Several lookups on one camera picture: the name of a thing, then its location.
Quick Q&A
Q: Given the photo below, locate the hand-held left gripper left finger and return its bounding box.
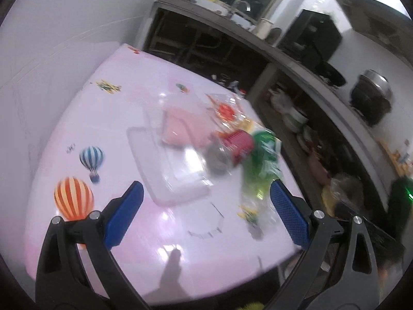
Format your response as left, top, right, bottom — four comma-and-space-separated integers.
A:
35, 181, 150, 310

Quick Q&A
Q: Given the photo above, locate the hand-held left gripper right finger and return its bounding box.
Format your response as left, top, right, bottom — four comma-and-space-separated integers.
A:
266, 179, 379, 310

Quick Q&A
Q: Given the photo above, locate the green label plastic bottle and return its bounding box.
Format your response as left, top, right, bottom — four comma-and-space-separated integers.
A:
240, 128, 284, 233

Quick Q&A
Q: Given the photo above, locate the red drink can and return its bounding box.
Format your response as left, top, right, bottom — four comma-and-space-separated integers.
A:
206, 129, 255, 176

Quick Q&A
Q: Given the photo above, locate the clear plastic wrapper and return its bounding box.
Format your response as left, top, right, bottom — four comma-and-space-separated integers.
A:
206, 92, 255, 133

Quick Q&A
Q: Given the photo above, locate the yellow plastic bag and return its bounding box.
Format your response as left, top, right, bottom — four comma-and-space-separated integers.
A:
321, 173, 365, 217

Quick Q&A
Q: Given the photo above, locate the clear plastic tray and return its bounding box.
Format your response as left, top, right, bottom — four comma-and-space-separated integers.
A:
126, 95, 220, 207

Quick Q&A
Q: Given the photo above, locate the pink basin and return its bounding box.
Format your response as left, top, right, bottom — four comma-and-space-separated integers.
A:
308, 153, 333, 184

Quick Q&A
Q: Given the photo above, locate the stack of plates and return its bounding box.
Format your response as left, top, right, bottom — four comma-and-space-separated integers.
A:
297, 126, 318, 151

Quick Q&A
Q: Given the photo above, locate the stack of white bowls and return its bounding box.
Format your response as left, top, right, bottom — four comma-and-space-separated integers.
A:
284, 108, 310, 133

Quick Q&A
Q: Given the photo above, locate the black pot with metal lid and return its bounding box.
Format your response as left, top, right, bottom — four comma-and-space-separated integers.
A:
350, 69, 394, 126

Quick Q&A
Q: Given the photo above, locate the white plastic bag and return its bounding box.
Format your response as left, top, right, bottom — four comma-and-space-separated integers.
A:
269, 90, 294, 110

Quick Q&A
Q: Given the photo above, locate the grey concrete counter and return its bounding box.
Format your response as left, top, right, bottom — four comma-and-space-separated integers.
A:
152, 0, 413, 220

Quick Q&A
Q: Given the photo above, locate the black wok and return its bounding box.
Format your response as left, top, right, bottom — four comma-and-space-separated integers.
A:
318, 61, 346, 88

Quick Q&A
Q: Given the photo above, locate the black microwave oven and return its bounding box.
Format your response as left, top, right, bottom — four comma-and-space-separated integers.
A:
277, 9, 343, 72

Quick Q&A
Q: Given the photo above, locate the white cup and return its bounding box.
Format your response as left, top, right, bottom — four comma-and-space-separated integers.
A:
253, 19, 275, 37

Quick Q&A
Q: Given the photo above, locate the range hood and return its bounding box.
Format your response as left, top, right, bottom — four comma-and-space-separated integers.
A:
331, 0, 407, 49

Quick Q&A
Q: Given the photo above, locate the metal faucet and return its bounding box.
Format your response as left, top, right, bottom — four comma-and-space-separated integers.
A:
231, 1, 252, 18

